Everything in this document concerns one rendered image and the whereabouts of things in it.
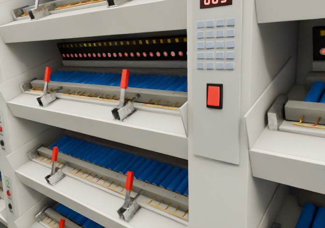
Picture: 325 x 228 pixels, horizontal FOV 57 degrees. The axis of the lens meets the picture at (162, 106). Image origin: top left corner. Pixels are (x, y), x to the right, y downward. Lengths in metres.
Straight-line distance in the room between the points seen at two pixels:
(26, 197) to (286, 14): 0.87
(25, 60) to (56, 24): 0.29
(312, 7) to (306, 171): 0.18
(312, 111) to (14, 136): 0.77
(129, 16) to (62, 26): 0.20
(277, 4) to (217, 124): 0.16
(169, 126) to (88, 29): 0.25
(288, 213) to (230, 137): 0.22
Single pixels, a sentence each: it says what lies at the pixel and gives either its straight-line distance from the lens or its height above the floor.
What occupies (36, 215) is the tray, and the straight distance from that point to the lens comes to 1.04.
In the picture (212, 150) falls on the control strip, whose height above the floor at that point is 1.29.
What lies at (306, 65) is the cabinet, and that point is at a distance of 0.57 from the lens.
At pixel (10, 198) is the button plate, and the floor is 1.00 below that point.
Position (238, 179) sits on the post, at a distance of 0.42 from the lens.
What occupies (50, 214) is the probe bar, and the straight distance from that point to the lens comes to 1.02.
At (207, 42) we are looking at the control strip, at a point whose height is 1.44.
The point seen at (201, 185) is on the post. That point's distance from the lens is 0.46.
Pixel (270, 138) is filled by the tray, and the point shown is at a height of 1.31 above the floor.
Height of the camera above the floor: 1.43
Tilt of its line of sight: 10 degrees down
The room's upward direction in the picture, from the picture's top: 1 degrees counter-clockwise
